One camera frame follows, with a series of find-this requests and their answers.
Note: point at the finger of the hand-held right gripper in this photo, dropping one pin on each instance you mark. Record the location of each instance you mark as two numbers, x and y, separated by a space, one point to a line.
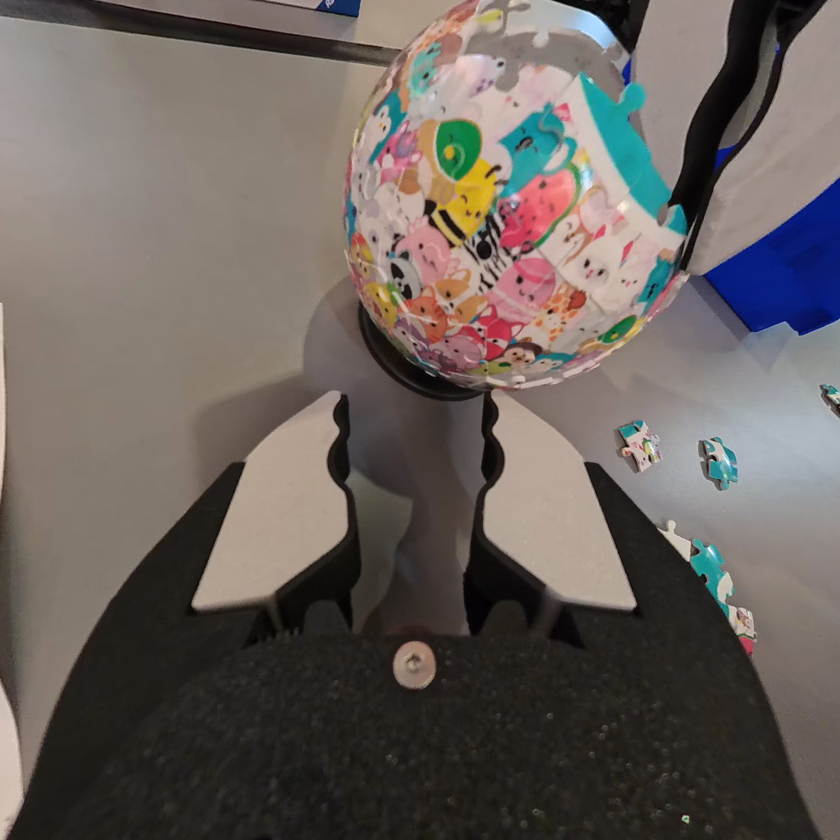
676 79
787 164

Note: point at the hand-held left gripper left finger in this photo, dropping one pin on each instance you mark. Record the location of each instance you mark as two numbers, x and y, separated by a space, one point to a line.
275 531

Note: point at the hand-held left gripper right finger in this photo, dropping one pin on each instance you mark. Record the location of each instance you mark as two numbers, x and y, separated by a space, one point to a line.
558 538

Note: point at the colourful puzzle ball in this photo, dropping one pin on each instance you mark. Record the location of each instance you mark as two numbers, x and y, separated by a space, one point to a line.
492 229

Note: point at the colourful puzzle piece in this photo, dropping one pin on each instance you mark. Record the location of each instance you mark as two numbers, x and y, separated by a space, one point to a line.
640 446
745 630

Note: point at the black ball stand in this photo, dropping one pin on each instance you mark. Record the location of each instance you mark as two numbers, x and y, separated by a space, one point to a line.
407 374

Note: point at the puzzle box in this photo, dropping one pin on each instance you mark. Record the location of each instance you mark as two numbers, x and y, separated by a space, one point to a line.
338 6

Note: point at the paper sheet with ball pictures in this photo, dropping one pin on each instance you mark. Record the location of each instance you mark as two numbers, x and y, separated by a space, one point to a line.
8 754

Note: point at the blue plastic bin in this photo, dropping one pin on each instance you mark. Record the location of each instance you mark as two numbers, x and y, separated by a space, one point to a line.
787 275

